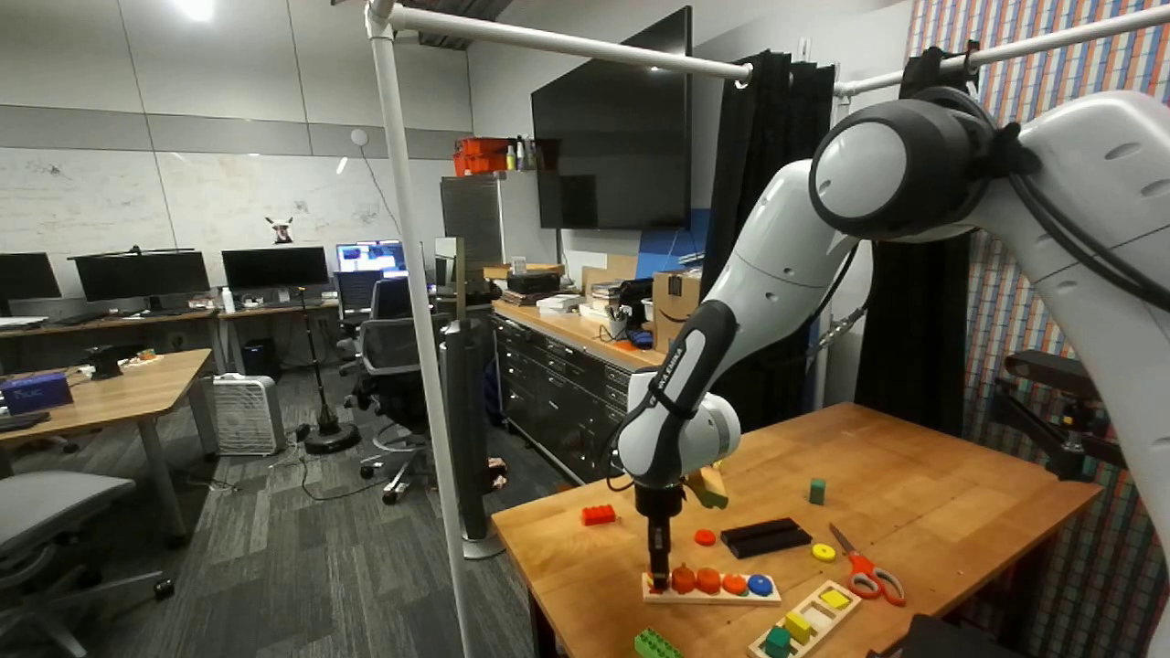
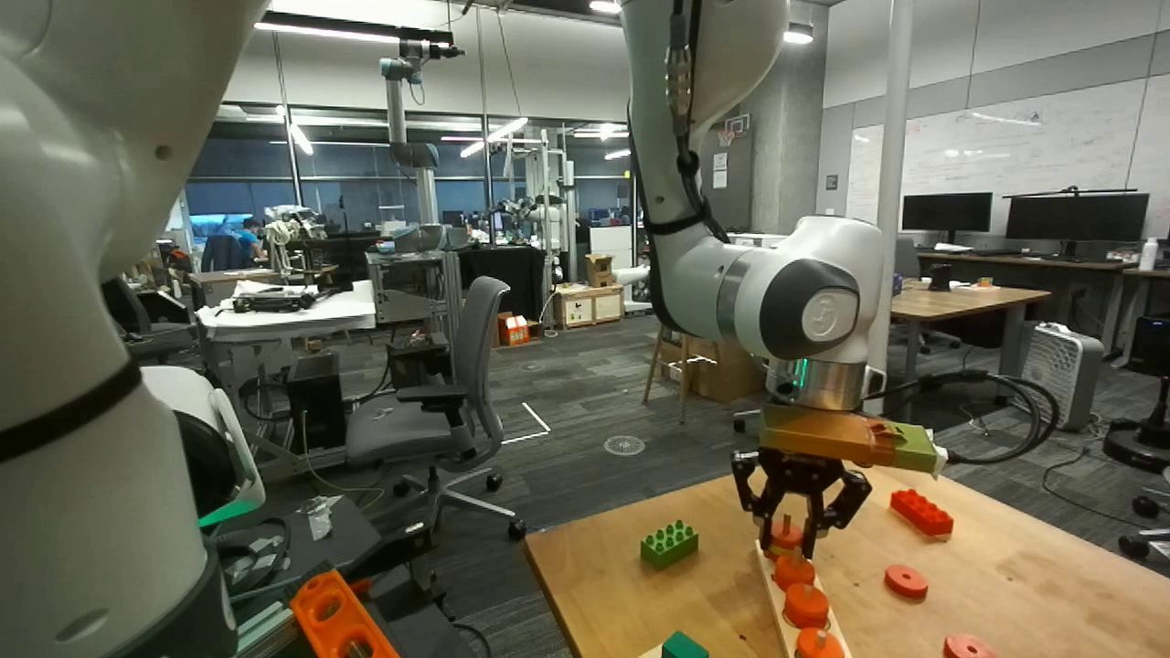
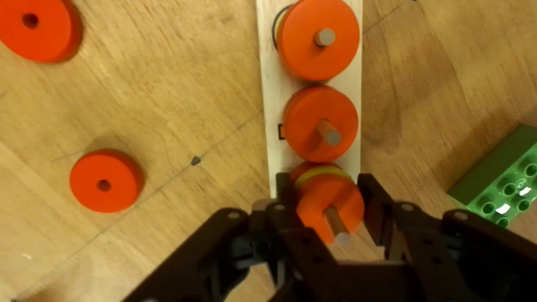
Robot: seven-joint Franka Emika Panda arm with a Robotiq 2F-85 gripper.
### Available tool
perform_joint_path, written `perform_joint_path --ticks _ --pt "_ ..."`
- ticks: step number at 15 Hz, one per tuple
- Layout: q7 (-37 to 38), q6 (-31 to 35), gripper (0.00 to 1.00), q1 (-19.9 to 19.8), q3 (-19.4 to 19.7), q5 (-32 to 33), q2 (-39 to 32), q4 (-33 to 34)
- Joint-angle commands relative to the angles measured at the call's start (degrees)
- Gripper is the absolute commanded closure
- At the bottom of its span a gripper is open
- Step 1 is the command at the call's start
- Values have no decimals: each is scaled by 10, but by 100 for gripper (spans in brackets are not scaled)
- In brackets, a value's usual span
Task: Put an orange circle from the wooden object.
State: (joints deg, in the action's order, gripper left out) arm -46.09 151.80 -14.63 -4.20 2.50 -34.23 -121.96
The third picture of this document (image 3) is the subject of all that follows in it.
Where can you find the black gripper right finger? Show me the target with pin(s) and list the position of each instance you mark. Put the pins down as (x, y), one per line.
(378, 209)

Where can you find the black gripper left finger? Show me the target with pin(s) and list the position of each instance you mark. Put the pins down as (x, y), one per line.
(286, 206)

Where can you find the white wooden peg board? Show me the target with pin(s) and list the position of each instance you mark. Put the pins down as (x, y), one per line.
(269, 110)

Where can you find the orange wooden disc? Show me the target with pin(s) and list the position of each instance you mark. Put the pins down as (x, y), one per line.
(303, 43)
(319, 203)
(301, 168)
(39, 38)
(308, 126)
(105, 189)

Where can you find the green toy brick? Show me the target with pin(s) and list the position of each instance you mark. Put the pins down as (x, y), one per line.
(492, 168)

